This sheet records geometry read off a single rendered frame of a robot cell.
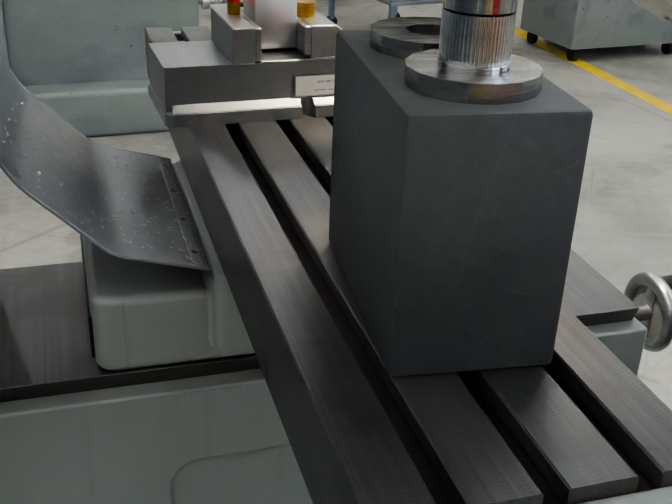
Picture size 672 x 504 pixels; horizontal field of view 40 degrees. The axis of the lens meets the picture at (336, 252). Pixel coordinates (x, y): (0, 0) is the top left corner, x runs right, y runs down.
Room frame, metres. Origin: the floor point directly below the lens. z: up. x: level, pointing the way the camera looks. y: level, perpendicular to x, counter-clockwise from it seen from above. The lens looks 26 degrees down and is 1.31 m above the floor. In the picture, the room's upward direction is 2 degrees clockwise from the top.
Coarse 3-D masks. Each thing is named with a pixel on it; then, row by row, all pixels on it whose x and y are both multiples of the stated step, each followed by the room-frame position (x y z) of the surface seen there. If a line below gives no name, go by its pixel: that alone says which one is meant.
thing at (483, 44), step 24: (456, 0) 0.57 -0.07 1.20; (480, 0) 0.57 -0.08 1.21; (504, 0) 0.57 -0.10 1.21; (456, 24) 0.57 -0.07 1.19; (480, 24) 0.57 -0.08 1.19; (504, 24) 0.57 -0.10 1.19; (456, 48) 0.57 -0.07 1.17; (480, 48) 0.57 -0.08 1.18; (504, 48) 0.57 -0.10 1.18; (480, 72) 0.57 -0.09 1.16
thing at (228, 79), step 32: (224, 32) 1.10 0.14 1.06; (256, 32) 1.07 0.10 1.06; (160, 64) 1.05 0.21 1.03; (192, 64) 1.05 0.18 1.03; (224, 64) 1.06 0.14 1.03; (256, 64) 1.07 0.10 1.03; (288, 64) 1.08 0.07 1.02; (320, 64) 1.09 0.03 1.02; (160, 96) 1.06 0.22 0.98; (192, 96) 1.04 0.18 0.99; (224, 96) 1.05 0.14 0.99; (256, 96) 1.07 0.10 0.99; (288, 96) 1.08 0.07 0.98; (320, 96) 1.10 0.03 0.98
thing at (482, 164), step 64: (384, 64) 0.63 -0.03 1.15; (512, 64) 0.59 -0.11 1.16; (384, 128) 0.57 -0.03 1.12; (448, 128) 0.52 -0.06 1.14; (512, 128) 0.53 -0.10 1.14; (576, 128) 0.54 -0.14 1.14; (384, 192) 0.56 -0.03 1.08; (448, 192) 0.52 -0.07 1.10; (512, 192) 0.53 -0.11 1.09; (576, 192) 0.54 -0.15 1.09; (384, 256) 0.55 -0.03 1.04; (448, 256) 0.52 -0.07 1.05; (512, 256) 0.53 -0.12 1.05; (384, 320) 0.54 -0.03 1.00; (448, 320) 0.53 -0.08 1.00; (512, 320) 0.54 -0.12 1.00
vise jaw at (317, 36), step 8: (320, 16) 1.14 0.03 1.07; (304, 24) 1.10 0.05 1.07; (312, 24) 1.09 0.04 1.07; (320, 24) 1.10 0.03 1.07; (328, 24) 1.10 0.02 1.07; (304, 32) 1.09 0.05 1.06; (312, 32) 1.09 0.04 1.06; (320, 32) 1.09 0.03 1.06; (328, 32) 1.10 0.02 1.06; (336, 32) 1.10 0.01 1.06; (296, 40) 1.12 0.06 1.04; (304, 40) 1.09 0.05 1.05; (312, 40) 1.09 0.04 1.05; (320, 40) 1.09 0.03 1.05; (328, 40) 1.10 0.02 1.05; (304, 48) 1.09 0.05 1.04; (312, 48) 1.09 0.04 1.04; (320, 48) 1.09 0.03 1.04; (328, 48) 1.10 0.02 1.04; (312, 56) 1.09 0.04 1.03; (320, 56) 1.09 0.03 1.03; (328, 56) 1.10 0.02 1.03
